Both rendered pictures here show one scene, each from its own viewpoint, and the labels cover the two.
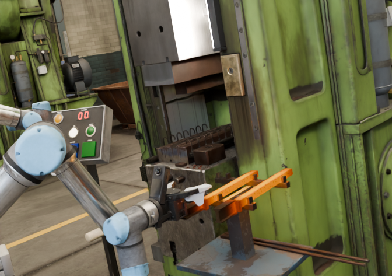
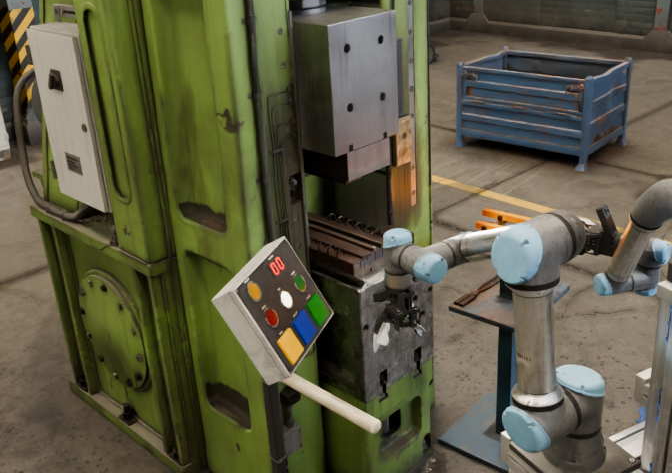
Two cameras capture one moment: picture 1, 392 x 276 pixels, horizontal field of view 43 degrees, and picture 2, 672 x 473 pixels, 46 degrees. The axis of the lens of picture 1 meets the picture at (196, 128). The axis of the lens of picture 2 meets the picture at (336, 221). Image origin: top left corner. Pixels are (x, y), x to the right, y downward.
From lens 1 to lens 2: 3.48 m
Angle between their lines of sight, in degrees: 86
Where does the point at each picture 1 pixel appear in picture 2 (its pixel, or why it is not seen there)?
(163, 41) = (384, 111)
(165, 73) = (381, 154)
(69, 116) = (263, 279)
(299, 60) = not seen: hidden behind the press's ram
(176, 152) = (380, 254)
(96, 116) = (289, 258)
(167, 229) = (379, 359)
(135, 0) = (351, 59)
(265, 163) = (417, 226)
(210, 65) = not seen: hidden behind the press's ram
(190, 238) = (407, 346)
